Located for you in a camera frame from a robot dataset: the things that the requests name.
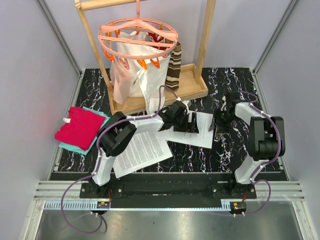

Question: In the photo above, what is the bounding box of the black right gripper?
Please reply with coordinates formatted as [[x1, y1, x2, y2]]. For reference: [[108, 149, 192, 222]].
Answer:
[[208, 108, 238, 135]]

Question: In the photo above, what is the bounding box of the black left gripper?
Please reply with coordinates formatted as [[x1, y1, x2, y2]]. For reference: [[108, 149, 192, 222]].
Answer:
[[172, 112, 198, 134]]

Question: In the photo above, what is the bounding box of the white signature form sheet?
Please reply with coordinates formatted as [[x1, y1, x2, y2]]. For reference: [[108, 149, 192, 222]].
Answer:
[[156, 111, 214, 149]]

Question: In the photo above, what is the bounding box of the white printed text sheet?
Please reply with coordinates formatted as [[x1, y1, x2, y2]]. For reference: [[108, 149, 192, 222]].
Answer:
[[113, 131, 173, 178]]

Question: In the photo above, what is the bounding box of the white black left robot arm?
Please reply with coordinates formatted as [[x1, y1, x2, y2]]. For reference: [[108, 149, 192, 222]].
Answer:
[[88, 100, 199, 198]]

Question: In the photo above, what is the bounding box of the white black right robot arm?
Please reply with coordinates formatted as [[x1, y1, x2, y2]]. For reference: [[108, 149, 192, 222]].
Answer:
[[209, 91, 286, 199]]

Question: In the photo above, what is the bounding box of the brown striped sock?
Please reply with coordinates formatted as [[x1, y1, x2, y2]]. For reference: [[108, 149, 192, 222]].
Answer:
[[165, 42, 182, 91]]

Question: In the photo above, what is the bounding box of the white hanging towel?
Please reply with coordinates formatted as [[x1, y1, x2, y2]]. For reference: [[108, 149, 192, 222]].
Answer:
[[115, 31, 171, 114]]

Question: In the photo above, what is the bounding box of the pink hanging cloth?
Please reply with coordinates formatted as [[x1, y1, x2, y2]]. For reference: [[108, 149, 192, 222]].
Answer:
[[110, 62, 131, 105]]

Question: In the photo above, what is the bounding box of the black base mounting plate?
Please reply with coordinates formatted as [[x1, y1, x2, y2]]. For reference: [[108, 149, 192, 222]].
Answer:
[[79, 172, 257, 210]]

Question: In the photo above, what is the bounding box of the red white patterned cloth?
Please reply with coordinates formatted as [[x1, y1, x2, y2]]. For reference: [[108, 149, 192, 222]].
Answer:
[[147, 32, 166, 51]]

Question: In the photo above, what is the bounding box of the pink round clip hanger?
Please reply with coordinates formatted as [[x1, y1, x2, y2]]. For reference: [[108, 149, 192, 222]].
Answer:
[[98, 0, 179, 70]]

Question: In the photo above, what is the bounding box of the red folded shirt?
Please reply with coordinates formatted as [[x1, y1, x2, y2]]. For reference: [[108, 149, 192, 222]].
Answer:
[[54, 106, 106, 151]]

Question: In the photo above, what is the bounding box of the teal folded cloth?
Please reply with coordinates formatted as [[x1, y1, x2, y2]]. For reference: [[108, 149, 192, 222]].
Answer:
[[58, 106, 110, 156]]

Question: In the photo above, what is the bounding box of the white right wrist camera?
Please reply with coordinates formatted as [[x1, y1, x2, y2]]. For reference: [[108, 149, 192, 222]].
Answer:
[[220, 95, 227, 111]]

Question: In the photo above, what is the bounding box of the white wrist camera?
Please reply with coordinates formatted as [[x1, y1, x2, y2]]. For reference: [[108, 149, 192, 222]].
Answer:
[[220, 95, 227, 111], [176, 97, 192, 111]]

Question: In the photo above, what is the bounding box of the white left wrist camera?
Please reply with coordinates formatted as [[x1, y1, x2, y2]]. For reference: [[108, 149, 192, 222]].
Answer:
[[176, 97, 192, 111]]

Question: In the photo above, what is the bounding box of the wooden drying rack frame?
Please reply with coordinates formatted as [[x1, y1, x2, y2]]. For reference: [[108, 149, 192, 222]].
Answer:
[[75, 0, 216, 114]]

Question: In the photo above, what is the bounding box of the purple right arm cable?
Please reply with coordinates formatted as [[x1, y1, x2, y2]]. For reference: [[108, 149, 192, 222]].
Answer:
[[212, 91, 282, 217]]

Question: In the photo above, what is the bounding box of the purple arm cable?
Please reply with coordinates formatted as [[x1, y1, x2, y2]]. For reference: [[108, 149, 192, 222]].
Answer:
[[212, 91, 282, 217], [60, 85, 181, 235]]

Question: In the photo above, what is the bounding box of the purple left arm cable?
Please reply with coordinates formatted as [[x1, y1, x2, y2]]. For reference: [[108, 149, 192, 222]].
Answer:
[[60, 85, 181, 235]]

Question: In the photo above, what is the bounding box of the aluminium frame rail left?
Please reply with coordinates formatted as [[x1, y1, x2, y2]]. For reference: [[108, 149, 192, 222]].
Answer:
[[35, 0, 82, 76]]

